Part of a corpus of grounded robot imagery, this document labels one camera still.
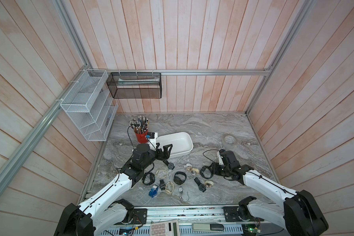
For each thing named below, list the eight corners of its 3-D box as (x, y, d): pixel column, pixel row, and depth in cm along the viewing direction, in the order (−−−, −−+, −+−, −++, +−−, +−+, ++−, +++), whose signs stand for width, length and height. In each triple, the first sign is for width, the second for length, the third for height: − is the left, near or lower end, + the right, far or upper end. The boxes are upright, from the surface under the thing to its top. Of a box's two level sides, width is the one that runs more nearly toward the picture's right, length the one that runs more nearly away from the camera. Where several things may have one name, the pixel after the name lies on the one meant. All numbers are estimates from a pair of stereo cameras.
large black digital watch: (173, 185, 86) (173, 182, 82) (173, 174, 90) (173, 171, 86) (186, 185, 86) (186, 182, 82) (185, 174, 90) (186, 171, 86)
